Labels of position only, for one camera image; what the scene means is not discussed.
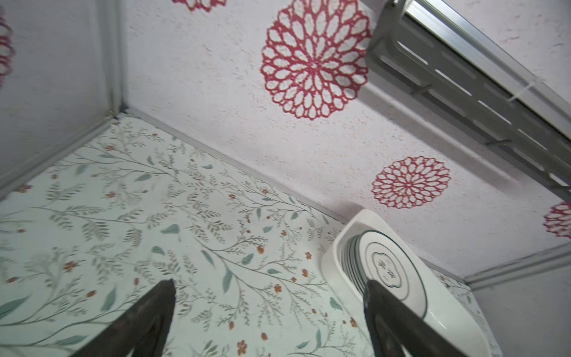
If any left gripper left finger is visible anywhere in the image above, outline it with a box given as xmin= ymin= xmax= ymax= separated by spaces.
xmin=73 ymin=280 xmax=176 ymax=357

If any white plastic bin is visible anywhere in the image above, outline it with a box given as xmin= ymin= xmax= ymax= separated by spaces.
xmin=321 ymin=209 xmax=491 ymax=356

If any grey slotted wall shelf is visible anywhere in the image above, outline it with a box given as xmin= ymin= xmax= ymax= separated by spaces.
xmin=366 ymin=1 xmax=570 ymax=202

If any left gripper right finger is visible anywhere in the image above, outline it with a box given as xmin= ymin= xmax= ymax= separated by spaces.
xmin=364 ymin=280 xmax=465 ymax=356

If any green clover plate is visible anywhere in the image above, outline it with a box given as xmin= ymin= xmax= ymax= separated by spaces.
xmin=343 ymin=237 xmax=364 ymax=295

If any green rim lettered plate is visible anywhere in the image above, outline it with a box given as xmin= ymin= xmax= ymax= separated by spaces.
xmin=341 ymin=240 xmax=359 ymax=289
xmin=347 ymin=235 xmax=367 ymax=295

